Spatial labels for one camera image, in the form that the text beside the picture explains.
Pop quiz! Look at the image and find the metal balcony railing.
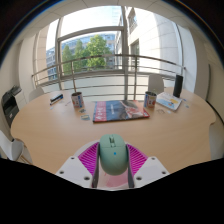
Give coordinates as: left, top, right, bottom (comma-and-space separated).
31, 54, 186, 101

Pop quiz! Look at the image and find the black cylindrical speaker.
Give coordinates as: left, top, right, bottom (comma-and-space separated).
172, 74, 185, 99

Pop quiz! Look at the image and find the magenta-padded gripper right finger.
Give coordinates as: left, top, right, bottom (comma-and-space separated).
125, 143, 171, 189

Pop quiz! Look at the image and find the white chair with wooden legs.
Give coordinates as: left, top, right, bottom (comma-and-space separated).
0, 129, 34, 165

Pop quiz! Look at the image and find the white plastic chair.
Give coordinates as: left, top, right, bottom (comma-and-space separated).
147, 73, 165, 95
28, 87, 45, 103

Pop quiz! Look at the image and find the dark blue stapler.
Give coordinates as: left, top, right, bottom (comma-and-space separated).
49, 93, 65, 106

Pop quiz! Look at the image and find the red and blue magazine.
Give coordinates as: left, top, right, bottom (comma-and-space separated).
92, 99, 151, 124

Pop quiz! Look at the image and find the printed white mug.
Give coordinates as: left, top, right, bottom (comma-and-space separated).
70, 91, 85, 109

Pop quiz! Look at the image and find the mint green computer mouse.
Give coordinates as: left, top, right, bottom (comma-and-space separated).
98, 133, 130, 176

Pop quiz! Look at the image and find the red and white mug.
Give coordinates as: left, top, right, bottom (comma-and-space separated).
143, 90, 158, 109

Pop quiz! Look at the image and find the stack of light brochures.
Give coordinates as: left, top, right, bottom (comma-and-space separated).
155, 91, 184, 112

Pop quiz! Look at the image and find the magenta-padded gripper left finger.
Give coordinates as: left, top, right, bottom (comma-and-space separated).
55, 141, 101, 189

